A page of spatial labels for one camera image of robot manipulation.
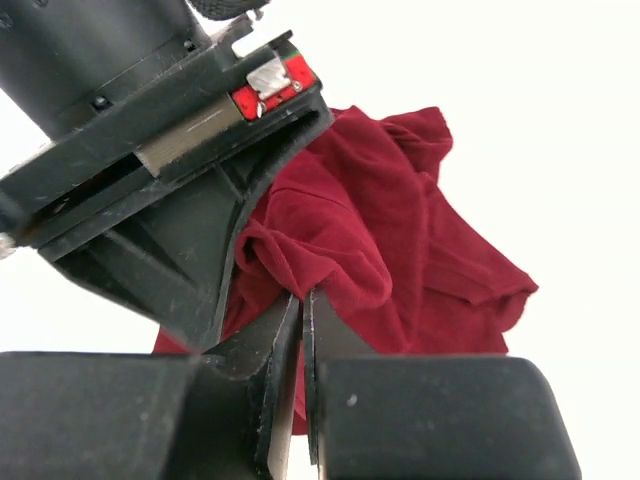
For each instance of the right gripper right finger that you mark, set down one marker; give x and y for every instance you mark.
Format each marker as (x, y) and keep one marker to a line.
(375, 416)

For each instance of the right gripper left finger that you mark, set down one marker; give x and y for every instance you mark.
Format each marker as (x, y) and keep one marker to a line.
(225, 414)

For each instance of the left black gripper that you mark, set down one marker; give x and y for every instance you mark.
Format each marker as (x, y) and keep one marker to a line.
(128, 92)

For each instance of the dark red t-shirt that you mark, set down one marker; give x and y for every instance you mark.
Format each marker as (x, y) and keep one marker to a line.
(359, 214)

